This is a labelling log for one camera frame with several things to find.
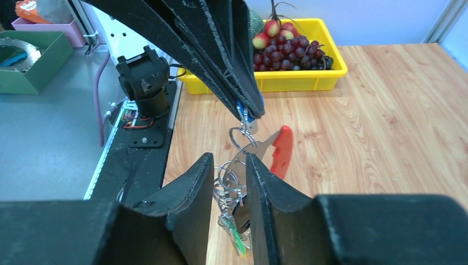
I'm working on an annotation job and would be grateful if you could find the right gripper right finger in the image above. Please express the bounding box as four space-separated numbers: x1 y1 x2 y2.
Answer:
246 155 467 264

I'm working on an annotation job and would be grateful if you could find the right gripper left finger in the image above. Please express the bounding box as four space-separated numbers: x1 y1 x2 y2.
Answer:
1 152 214 264

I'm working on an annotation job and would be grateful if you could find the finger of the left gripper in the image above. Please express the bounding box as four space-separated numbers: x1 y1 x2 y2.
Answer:
172 1 265 118
82 0 253 119

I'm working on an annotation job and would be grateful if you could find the keyring tool with keys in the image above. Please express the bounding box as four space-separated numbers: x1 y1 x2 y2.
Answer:
213 101 294 258

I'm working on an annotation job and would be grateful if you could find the green melon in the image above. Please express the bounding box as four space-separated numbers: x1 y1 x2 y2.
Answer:
249 9 264 39

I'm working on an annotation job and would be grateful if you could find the small red lychee cluster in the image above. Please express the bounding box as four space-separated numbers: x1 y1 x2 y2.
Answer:
251 1 301 51

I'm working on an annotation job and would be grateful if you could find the dark grape bunch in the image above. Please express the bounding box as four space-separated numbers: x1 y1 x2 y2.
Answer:
253 36 334 72

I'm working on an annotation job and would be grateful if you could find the pink tray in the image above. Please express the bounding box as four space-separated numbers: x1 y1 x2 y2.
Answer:
11 18 87 48

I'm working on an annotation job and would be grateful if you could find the green box with saw blade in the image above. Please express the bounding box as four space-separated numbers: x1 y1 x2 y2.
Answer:
1 30 73 94

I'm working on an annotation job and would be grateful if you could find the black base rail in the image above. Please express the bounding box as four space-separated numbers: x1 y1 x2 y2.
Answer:
83 81 182 206

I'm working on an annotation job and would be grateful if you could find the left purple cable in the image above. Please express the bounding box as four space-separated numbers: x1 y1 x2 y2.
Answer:
93 51 112 148

